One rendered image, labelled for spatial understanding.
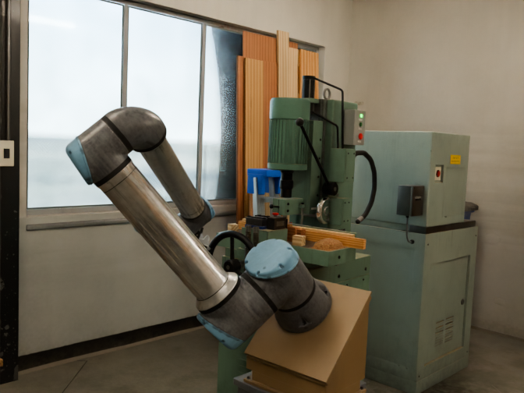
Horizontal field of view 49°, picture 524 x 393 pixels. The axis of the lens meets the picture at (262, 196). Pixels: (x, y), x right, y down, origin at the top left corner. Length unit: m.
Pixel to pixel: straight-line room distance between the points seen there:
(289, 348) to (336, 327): 0.16
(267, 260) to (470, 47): 3.31
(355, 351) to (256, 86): 2.68
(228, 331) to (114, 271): 2.08
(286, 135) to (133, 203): 1.08
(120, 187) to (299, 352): 0.72
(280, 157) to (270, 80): 1.89
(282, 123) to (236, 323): 1.08
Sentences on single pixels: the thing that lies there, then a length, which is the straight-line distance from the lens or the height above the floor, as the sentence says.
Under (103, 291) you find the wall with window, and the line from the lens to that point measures 3.64.
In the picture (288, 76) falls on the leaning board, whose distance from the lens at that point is 4.41.
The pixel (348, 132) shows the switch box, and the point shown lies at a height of 1.38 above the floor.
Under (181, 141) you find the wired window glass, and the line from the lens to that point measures 3.93.
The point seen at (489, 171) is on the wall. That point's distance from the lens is 4.53.
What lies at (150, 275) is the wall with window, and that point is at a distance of 3.81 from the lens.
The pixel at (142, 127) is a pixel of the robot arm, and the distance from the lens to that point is 1.53.
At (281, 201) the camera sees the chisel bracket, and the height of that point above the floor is 1.06.
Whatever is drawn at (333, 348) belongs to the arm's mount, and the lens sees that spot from 1.73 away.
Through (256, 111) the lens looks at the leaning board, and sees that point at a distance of 4.11.
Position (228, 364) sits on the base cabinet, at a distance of 2.68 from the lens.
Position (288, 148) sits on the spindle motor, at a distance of 2.44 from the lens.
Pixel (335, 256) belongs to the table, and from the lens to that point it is 2.28.
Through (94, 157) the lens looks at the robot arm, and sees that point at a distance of 1.50.
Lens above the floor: 1.29
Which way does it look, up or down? 5 degrees down
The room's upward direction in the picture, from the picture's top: 2 degrees clockwise
